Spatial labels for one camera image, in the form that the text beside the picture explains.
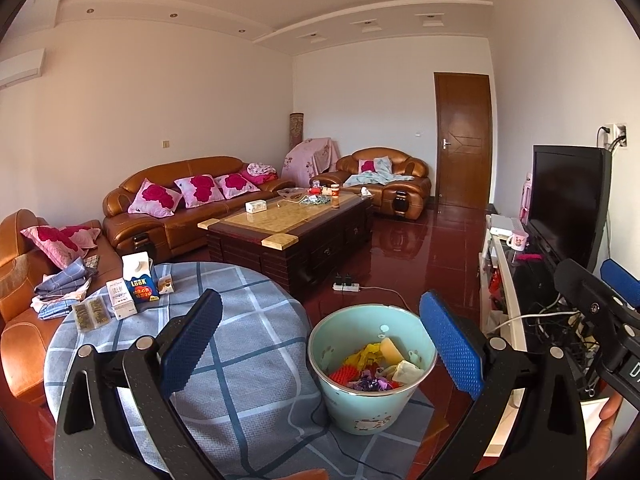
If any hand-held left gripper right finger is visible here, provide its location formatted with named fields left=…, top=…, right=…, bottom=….
left=419, top=291, right=588, bottom=480

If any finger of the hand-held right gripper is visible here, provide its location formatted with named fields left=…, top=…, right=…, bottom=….
left=600, top=259, right=640, bottom=310
left=554, top=258, right=632, bottom=329

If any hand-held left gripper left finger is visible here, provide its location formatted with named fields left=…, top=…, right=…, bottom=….
left=52, top=288, right=223, bottom=480

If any yellow plastic bag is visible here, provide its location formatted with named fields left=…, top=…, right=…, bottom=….
left=342, top=342, right=389, bottom=369

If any teal plastic bucket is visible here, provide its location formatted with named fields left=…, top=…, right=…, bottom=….
left=307, top=304, right=439, bottom=437

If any red foam net sleeve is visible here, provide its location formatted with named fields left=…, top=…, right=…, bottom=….
left=328, top=364, right=364, bottom=387

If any person's right hand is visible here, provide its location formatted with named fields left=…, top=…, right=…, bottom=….
left=586, top=392, right=626, bottom=471

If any grey blue plaid tablecloth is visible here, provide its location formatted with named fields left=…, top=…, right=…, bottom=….
left=44, top=261, right=437, bottom=480

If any white blue gable carton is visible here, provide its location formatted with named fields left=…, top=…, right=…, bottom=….
left=122, top=251, right=161, bottom=305

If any white medicine box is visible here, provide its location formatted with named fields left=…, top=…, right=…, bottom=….
left=106, top=277, right=139, bottom=321

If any white tv stand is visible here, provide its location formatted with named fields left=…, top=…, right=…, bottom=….
left=477, top=214, right=627, bottom=457

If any black television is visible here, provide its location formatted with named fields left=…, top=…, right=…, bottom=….
left=528, top=145, right=612, bottom=274

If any white router box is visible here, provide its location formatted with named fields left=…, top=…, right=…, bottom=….
left=488, top=214, right=526, bottom=239

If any pink bottle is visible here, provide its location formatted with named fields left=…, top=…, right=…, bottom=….
left=519, top=172, right=534, bottom=227

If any brown leather three-seat sofa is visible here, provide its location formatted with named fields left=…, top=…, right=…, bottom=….
left=102, top=156, right=297, bottom=262

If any white power strip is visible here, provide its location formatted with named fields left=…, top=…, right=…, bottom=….
left=333, top=272, right=361, bottom=294

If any folded blue plaid cloth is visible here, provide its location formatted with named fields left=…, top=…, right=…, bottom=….
left=32, top=257, right=102, bottom=322

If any pink rose print pillow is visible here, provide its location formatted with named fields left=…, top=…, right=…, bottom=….
left=127, top=178, right=184, bottom=219
left=174, top=175, right=225, bottom=209
left=214, top=173, right=261, bottom=200
left=20, top=225, right=103, bottom=270

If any dark wooden coffee table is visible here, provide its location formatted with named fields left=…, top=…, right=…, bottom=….
left=197, top=191, right=374, bottom=284

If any brown leather armchair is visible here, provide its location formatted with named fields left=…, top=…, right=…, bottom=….
left=310, top=147, right=432, bottom=222

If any brown leather chaise sofa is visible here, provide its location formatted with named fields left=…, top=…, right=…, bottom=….
left=0, top=209, right=152, bottom=407

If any folded pink blanket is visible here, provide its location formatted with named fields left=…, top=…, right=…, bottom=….
left=240, top=161, right=279, bottom=186

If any light blue cloth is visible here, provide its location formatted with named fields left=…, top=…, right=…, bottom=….
left=344, top=157, right=402, bottom=188

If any brown wooden door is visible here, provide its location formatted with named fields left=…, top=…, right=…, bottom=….
left=433, top=72, right=494, bottom=210

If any pink floral cover cloth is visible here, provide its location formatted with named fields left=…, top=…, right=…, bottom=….
left=281, top=137, right=342, bottom=187

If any rolled patterned mat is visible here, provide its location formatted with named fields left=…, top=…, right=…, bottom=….
left=288, top=112, right=305, bottom=154

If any tangle of black cables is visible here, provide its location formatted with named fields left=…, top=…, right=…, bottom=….
left=520, top=300, right=602, bottom=392

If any white cable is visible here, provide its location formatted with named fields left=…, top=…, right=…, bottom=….
left=359, top=286, right=417, bottom=312

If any wall socket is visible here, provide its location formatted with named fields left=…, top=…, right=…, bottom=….
left=601, top=122, right=629, bottom=149

